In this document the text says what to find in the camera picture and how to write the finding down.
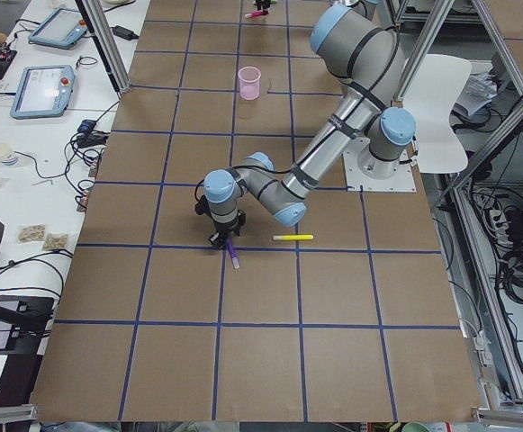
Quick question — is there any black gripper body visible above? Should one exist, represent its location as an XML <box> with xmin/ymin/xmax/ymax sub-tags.
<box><xmin>196</xmin><ymin>195</ymin><xmax>246</xmax><ymax>242</ymax></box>

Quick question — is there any purple pen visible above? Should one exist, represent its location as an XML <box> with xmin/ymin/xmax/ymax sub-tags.
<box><xmin>226</xmin><ymin>238</ymin><xmax>240</xmax><ymax>269</ymax></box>

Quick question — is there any pink pen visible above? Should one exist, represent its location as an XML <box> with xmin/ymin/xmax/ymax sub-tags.
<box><xmin>245</xmin><ymin>10</ymin><xmax>269</xmax><ymax>19</ymax></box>

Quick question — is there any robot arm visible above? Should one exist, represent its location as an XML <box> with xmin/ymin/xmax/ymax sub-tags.
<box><xmin>341</xmin><ymin>0</ymin><xmax>379</xmax><ymax>20</ymax></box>
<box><xmin>195</xmin><ymin>4</ymin><xmax>416</xmax><ymax>248</ymax></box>

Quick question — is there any pink mesh cup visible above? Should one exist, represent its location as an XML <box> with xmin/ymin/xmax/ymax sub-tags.
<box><xmin>238</xmin><ymin>66</ymin><xmax>261</xmax><ymax>101</ymax></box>

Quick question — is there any yellow pen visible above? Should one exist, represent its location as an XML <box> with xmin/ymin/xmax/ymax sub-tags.
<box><xmin>272</xmin><ymin>234</ymin><xmax>314</xmax><ymax>241</ymax></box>

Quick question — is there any black power adapter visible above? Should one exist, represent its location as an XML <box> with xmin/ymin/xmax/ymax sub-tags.
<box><xmin>111</xmin><ymin>25</ymin><xmax>139</xmax><ymax>41</ymax></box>

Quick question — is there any near teach pendant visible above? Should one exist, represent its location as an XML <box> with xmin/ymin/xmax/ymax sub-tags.
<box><xmin>10</xmin><ymin>65</ymin><xmax>75</xmax><ymax>120</ymax></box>

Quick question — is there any teach pendant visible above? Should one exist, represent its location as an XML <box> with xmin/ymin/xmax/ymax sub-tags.
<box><xmin>28</xmin><ymin>8</ymin><xmax>87</xmax><ymax>50</ymax></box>
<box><xmin>10</xmin><ymin>65</ymin><xmax>75</xmax><ymax>120</ymax></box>

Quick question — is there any white chair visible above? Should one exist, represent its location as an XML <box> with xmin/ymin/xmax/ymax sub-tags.
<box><xmin>402</xmin><ymin>54</ymin><xmax>472</xmax><ymax>174</ymax></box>

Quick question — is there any far teach pendant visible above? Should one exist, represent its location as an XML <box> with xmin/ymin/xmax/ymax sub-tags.
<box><xmin>28</xmin><ymin>8</ymin><xmax>87</xmax><ymax>50</ymax></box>

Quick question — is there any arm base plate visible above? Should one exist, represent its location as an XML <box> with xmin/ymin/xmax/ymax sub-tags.
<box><xmin>342</xmin><ymin>137</ymin><xmax>417</xmax><ymax>193</ymax></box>

